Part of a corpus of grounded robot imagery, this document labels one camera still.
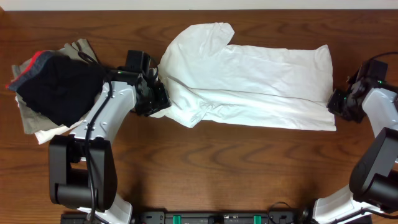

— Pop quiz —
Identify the white graphic t-shirt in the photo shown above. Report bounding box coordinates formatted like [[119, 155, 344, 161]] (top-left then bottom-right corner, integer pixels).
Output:
[[155, 22, 336, 131]]

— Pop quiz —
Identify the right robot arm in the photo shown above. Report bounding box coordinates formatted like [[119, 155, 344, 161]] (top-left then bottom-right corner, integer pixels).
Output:
[[296, 56, 397, 224]]

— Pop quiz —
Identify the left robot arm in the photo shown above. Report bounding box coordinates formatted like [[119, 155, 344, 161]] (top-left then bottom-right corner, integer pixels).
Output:
[[49, 50, 171, 223]]

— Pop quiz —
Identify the black folded garment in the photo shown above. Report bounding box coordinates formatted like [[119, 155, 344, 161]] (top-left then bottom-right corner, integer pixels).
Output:
[[6, 50, 105, 127]]

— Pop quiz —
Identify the white folded garment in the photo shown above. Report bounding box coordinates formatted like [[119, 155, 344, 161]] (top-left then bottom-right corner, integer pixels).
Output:
[[15, 94, 81, 144]]

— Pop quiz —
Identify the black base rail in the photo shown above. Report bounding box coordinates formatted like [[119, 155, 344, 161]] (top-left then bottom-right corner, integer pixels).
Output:
[[60, 202, 312, 224]]

